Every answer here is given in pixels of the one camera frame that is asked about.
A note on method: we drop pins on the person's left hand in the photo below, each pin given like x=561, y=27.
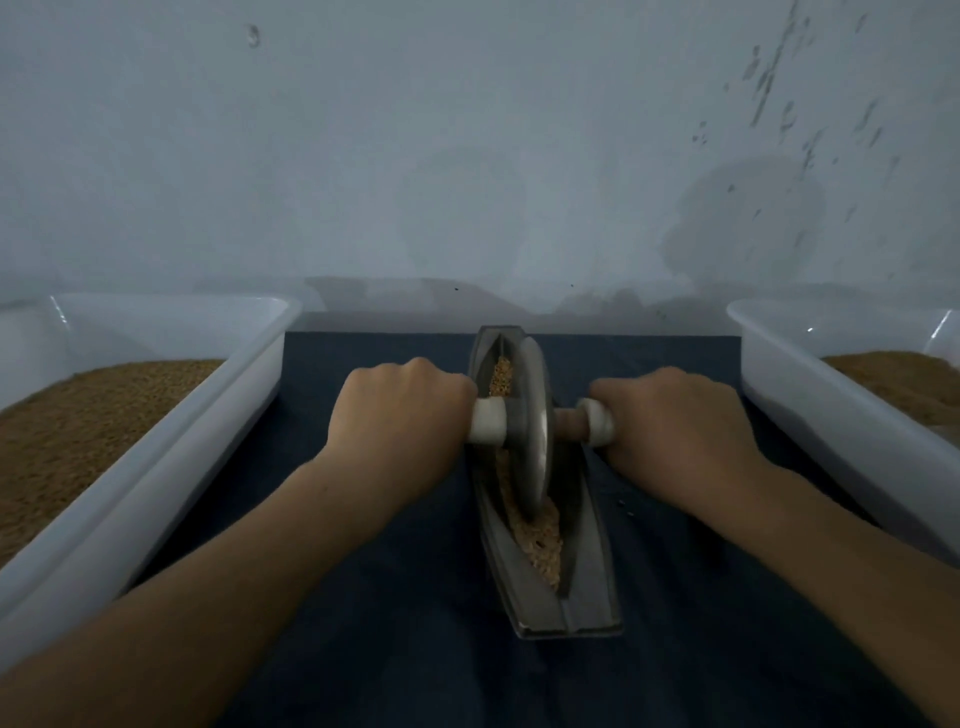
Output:
x=393, y=428

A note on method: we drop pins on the person's right hand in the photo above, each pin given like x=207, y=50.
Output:
x=683, y=438

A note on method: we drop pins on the white plastic tray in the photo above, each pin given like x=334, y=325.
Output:
x=173, y=435
x=825, y=420

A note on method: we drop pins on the small ground grain portion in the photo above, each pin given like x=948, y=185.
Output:
x=540, y=548

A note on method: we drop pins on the boat-shaped metal grinding trough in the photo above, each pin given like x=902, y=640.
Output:
x=588, y=600

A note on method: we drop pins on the person's right forearm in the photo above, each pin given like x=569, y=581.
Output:
x=863, y=578

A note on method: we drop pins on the person's left forearm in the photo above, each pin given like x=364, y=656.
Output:
x=180, y=608

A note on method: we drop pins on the dark blue tablecloth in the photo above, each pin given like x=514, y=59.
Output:
x=405, y=645

